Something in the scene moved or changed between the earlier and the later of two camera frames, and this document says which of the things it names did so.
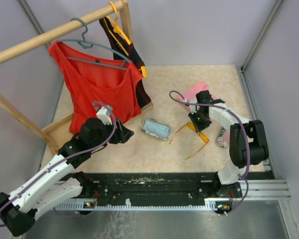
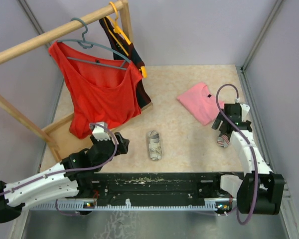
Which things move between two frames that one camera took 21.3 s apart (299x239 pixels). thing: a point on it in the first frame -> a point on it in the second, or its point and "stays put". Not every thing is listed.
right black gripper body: x=201 y=122 -> x=220 y=118
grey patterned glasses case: x=156 y=129 -> x=154 y=145
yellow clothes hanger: x=118 y=29 stays put
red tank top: x=105 y=82 stays put
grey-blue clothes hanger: x=87 y=45 stays put
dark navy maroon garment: x=124 y=51 stays put
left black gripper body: x=118 y=136 -> x=122 y=149
